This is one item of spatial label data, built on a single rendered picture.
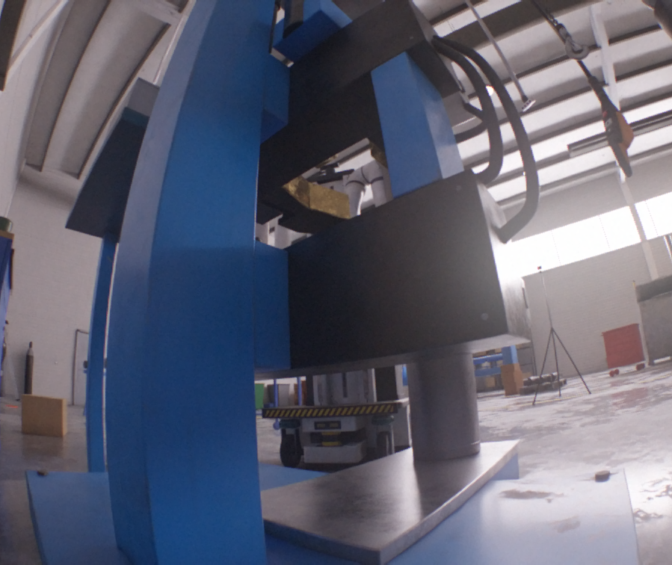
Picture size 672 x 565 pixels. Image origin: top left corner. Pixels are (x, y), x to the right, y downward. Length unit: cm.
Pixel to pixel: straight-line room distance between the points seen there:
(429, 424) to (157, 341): 82
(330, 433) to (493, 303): 140
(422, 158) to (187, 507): 52
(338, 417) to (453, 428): 75
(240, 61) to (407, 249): 50
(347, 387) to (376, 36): 173
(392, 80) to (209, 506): 66
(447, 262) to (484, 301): 6
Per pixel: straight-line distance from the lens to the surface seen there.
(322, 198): 113
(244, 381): 48
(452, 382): 106
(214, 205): 52
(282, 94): 79
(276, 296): 55
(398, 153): 51
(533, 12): 672
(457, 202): 44
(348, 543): 54
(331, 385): 205
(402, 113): 55
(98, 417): 146
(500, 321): 38
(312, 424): 173
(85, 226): 160
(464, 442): 108
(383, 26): 74
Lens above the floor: 36
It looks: 18 degrees up
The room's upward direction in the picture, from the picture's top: 4 degrees counter-clockwise
